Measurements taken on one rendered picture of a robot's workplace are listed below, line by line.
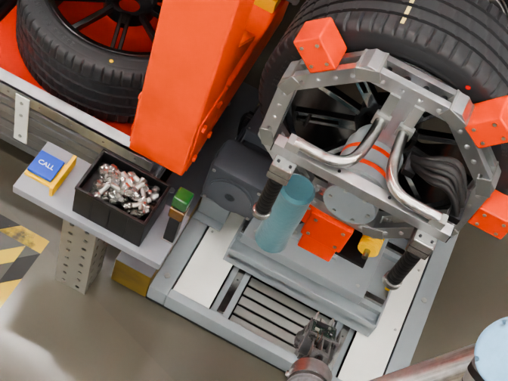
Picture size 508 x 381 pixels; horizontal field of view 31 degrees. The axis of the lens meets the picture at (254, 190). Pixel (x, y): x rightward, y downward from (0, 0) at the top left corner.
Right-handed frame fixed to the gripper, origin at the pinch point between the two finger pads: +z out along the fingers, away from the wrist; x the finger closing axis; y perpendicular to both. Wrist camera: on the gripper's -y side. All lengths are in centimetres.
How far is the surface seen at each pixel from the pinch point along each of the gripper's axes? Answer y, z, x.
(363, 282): -22, 60, -16
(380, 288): -27, 69, -23
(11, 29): -5, 86, 113
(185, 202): 5.0, 16.9, 39.3
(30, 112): -13, 56, 92
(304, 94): 30, 47, 24
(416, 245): 28.4, 0.8, -10.4
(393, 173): 39.1, 5.9, 0.5
